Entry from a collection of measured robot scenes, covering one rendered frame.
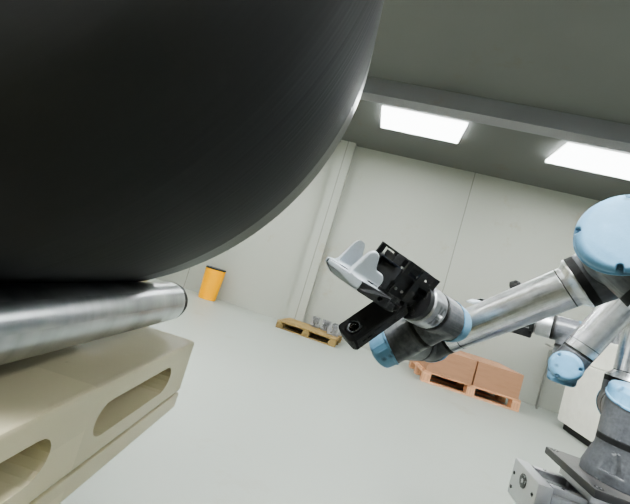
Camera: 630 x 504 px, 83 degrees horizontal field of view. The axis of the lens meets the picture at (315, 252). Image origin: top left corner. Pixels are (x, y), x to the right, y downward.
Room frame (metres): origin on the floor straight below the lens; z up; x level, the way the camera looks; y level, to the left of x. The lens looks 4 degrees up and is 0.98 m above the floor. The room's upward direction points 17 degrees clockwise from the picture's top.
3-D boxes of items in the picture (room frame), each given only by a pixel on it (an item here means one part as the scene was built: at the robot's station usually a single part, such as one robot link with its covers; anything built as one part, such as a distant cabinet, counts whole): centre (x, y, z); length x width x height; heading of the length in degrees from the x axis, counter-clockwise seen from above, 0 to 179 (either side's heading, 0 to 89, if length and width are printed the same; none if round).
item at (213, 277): (6.71, 1.69, 0.30); 0.39 x 0.38 x 0.60; 79
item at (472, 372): (5.52, -2.71, 0.26); 1.47 x 1.06 x 0.51; 79
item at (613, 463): (0.86, -0.85, 0.77); 0.15 x 0.15 x 0.10
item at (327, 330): (6.14, -0.32, 0.15); 1.07 x 0.74 x 0.30; 79
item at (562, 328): (1.06, -0.81, 1.04); 0.11 x 0.08 x 0.09; 53
